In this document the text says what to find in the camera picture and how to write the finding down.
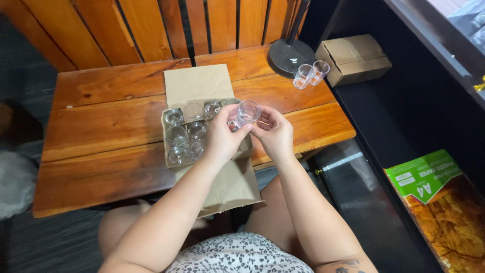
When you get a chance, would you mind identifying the person's left hand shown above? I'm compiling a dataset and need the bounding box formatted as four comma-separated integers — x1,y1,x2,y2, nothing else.
203,104,254,165

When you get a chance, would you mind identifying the person's right hand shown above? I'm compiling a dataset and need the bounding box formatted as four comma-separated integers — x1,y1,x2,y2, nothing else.
250,105,296,164

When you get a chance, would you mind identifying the small clear glass cup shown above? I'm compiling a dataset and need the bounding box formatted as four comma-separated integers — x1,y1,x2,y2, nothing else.
228,100,261,130
310,60,330,86
293,64,316,90

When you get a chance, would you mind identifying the cluster of clear glasses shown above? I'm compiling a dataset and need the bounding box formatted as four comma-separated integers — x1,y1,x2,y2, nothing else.
163,97,241,165

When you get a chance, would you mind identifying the open brown cardboard box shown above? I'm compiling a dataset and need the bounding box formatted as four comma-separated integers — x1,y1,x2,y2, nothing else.
161,63,264,219

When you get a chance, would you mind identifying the person's right leg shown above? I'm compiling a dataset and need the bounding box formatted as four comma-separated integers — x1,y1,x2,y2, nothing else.
244,175,306,262

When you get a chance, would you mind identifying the person's leg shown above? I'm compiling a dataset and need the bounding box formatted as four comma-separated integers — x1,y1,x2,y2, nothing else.
98,199,210,262
244,175,306,262

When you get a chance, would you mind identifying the black lamp with round base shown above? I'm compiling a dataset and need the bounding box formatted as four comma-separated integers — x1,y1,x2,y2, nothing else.
267,0,317,79

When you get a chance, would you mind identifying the small closed cardboard box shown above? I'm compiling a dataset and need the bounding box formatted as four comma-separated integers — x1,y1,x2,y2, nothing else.
315,34,393,88

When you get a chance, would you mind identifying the person's spotted white dress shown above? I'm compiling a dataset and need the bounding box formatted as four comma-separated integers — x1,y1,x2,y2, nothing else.
164,232,315,273

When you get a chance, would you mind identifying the black cabinet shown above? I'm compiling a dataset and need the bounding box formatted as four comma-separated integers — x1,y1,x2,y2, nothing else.
299,0,485,273

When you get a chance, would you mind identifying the person's left leg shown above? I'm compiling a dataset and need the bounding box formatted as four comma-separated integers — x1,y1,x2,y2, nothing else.
98,199,210,262

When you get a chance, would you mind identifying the green photo paper pack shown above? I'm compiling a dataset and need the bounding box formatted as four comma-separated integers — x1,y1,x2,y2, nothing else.
383,149,485,273

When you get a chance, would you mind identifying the grey bag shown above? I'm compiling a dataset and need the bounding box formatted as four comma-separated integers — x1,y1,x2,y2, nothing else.
0,151,39,221

